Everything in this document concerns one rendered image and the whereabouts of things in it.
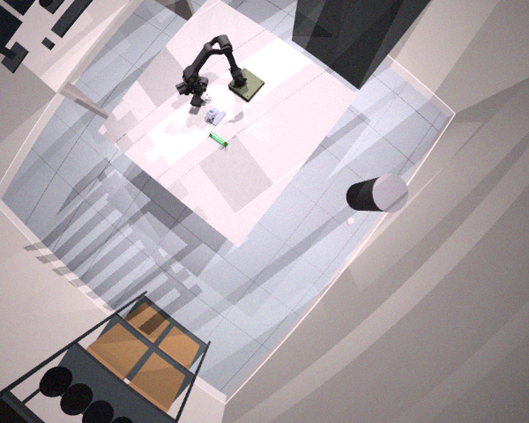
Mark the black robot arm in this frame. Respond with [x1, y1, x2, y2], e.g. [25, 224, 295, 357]
[175, 34, 247, 96]

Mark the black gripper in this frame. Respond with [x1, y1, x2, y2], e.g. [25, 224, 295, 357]
[190, 77, 209, 107]

